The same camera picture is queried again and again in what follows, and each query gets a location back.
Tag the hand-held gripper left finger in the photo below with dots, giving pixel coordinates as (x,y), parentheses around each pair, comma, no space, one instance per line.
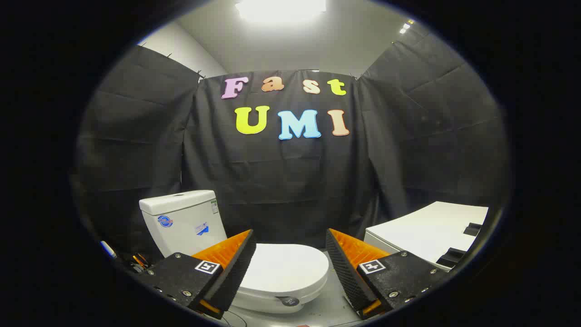
(236,272)

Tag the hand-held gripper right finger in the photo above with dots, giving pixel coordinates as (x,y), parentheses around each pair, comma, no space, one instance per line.
(345,272)

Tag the white toilet lid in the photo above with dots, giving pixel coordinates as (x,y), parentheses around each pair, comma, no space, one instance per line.
(286,268)

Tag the black lid pull tab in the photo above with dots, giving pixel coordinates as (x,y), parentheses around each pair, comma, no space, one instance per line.
(288,300)

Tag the white ceramic toilet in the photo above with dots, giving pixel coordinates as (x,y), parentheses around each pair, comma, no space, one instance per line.
(181,227)

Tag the white cabinet with grey side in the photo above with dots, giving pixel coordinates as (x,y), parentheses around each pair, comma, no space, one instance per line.
(422,231)

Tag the orange black tool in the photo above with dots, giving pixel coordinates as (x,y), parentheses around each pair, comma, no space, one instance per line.
(138,261)

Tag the black backdrop cloth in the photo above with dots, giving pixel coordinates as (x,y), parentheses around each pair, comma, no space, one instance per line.
(281,181)

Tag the small white device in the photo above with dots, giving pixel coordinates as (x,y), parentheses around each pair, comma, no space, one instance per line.
(108,249)

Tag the small ceiling spotlights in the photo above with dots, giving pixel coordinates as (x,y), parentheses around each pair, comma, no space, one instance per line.
(405,26)

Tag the ceiling light panel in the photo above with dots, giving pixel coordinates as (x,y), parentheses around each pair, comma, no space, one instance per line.
(281,9)

